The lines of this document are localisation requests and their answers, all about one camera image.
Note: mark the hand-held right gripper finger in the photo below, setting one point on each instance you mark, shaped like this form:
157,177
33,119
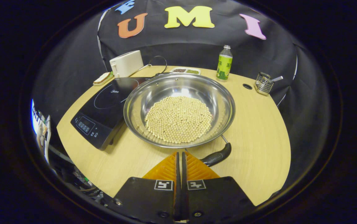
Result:
177,174
184,174

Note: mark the stainless steel pot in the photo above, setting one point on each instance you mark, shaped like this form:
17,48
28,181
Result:
153,93

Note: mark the black induction cooktop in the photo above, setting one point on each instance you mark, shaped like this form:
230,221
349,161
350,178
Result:
103,105

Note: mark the pile of yellow soybeans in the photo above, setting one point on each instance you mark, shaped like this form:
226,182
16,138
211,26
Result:
178,119

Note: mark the pile of green mung beans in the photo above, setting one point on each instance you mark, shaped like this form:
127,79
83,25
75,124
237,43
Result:
193,71

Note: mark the white divided plate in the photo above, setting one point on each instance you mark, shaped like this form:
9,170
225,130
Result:
185,71

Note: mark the pile of dark red beans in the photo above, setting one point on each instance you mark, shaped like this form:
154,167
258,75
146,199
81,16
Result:
179,70

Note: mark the green label drink bottle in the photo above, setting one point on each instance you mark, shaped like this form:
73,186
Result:
224,67

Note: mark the small green plate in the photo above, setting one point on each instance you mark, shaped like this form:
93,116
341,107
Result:
111,76

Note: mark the metal mesh utensil holder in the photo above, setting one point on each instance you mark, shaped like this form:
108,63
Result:
263,85

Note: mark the white toaster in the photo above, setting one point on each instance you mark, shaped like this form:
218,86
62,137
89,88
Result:
127,63

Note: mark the black backdrop cloth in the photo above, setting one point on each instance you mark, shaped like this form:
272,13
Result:
197,46

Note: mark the metal spoon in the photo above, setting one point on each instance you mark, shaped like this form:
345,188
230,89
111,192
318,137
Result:
277,78

